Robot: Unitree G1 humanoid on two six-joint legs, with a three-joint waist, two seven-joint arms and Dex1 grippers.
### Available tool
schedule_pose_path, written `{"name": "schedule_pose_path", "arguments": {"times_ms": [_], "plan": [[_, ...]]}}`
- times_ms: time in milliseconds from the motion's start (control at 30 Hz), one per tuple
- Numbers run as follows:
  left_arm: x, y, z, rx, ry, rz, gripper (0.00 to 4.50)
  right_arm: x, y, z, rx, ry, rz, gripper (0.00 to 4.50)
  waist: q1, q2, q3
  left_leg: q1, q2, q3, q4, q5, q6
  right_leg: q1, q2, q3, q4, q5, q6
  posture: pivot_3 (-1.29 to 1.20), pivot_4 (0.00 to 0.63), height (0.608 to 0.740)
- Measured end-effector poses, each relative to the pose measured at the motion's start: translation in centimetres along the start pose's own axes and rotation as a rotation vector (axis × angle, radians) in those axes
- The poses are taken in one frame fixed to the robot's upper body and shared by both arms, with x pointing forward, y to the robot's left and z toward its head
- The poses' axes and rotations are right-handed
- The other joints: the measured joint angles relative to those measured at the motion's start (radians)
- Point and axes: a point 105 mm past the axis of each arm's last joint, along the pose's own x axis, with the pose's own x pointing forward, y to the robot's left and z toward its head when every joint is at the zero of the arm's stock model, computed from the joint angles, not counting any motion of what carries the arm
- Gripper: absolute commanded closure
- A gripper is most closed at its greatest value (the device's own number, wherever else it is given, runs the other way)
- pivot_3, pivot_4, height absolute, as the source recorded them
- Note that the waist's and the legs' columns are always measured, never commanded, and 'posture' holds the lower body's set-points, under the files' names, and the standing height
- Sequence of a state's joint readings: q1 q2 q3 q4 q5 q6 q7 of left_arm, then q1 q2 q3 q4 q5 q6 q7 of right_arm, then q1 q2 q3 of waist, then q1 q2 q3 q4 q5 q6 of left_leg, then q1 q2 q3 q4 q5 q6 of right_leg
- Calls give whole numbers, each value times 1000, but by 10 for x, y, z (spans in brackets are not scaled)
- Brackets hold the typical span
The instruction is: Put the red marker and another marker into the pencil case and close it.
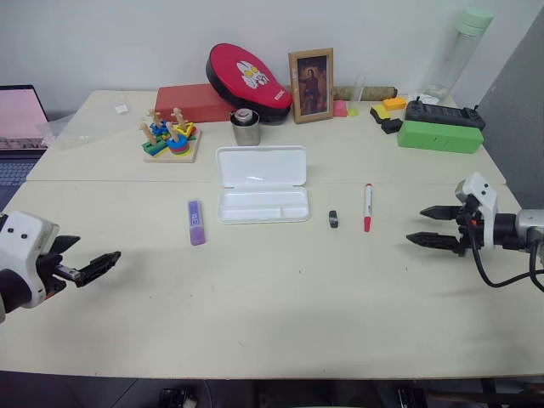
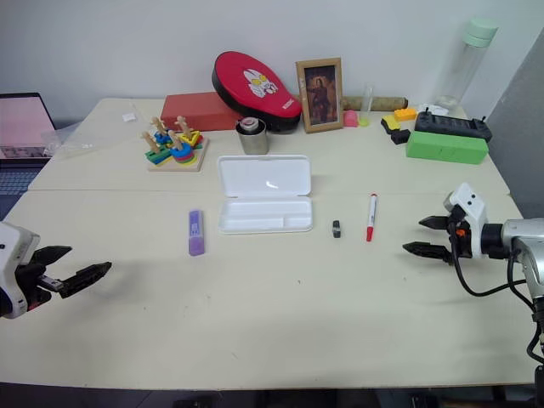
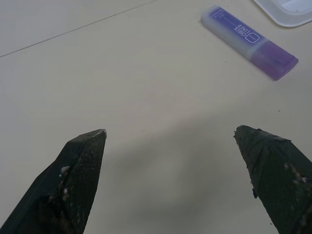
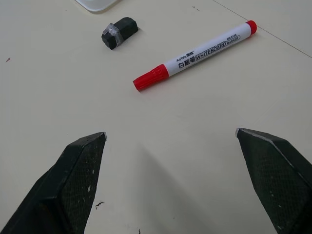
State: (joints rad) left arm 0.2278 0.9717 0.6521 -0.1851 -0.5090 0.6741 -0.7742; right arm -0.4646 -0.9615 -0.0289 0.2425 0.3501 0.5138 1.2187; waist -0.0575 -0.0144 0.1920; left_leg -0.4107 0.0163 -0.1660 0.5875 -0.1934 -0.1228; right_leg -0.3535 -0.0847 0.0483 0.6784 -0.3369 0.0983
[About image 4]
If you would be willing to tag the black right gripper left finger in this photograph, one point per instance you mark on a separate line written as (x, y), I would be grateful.
(61, 185)

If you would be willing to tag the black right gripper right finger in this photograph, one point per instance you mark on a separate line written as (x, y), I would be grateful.
(275, 175)

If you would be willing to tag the red whiteboard marker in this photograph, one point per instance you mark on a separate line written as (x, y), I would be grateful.
(195, 55)

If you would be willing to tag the black eraser with tape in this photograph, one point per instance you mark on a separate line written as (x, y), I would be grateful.
(119, 32)

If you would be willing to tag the white tray corner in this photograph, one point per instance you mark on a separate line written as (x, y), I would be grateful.
(96, 4)

